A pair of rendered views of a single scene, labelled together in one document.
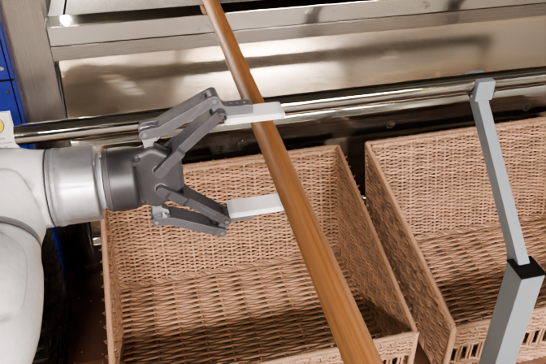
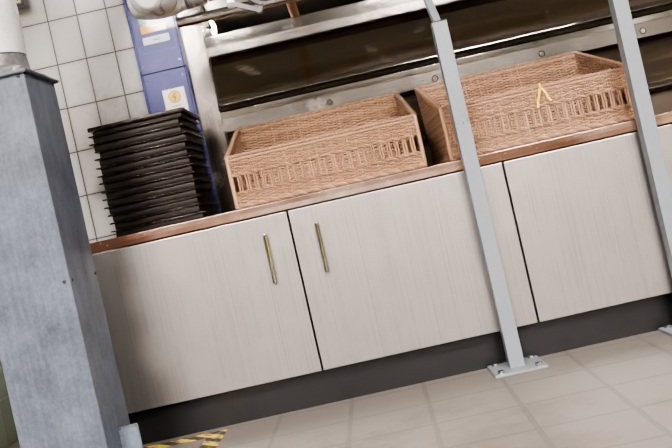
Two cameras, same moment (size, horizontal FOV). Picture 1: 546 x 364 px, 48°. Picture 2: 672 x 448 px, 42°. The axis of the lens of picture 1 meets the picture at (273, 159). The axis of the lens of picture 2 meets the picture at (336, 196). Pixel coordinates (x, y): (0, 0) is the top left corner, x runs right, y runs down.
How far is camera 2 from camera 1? 2.09 m
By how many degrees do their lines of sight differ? 37
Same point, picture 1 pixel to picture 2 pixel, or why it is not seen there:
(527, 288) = (439, 30)
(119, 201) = not seen: outside the picture
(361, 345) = not seen: outside the picture
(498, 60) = (500, 21)
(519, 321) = (447, 56)
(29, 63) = (195, 60)
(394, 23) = (412, 5)
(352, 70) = (393, 41)
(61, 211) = not seen: outside the picture
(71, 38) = (217, 42)
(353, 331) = not seen: outside the picture
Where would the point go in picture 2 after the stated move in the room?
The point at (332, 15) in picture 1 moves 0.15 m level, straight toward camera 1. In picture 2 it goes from (369, 7) to (354, 0)
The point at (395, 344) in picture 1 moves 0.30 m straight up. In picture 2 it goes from (401, 124) to (377, 19)
